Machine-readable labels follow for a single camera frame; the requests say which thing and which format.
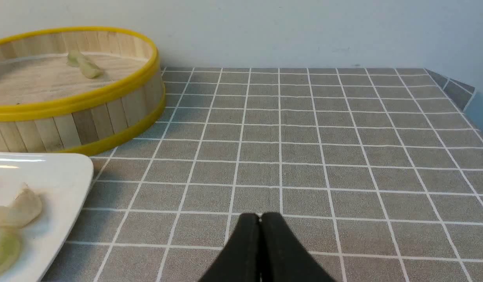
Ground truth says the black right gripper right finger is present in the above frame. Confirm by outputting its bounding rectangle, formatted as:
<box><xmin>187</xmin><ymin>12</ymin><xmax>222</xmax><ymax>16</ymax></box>
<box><xmin>260</xmin><ymin>212</ymin><xmax>335</xmax><ymax>282</ymax></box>

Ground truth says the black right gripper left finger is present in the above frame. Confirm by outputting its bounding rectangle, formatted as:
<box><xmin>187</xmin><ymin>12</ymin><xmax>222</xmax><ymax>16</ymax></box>
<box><xmin>199</xmin><ymin>213</ymin><xmax>260</xmax><ymax>282</ymax></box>

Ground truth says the pale green steamed dumpling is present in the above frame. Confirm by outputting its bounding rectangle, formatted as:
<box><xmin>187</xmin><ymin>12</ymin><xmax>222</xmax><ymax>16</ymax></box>
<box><xmin>66</xmin><ymin>51</ymin><xmax>104</xmax><ymax>79</ymax></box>

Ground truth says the white square plate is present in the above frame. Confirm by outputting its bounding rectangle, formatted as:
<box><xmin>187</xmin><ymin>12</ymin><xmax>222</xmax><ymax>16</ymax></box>
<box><xmin>0</xmin><ymin>152</ymin><xmax>94</xmax><ymax>282</ymax></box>

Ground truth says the cream dumpling on plate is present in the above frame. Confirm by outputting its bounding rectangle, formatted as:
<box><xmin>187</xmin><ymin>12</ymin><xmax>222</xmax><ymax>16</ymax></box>
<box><xmin>0</xmin><ymin>183</ymin><xmax>43</xmax><ymax>229</ymax></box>

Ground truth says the green dumpling on plate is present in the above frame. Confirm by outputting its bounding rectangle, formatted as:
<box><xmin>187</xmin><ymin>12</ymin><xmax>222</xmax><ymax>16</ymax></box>
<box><xmin>0</xmin><ymin>228</ymin><xmax>22</xmax><ymax>276</ymax></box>

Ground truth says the yellow rimmed bamboo steamer basket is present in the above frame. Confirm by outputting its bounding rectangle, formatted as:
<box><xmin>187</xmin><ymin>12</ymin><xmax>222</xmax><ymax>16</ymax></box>
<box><xmin>0</xmin><ymin>26</ymin><xmax>166</xmax><ymax>155</ymax></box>

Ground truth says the white mesh steamer liner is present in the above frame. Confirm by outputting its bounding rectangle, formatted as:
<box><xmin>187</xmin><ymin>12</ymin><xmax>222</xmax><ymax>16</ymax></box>
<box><xmin>0</xmin><ymin>53</ymin><xmax>147</xmax><ymax>106</ymax></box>

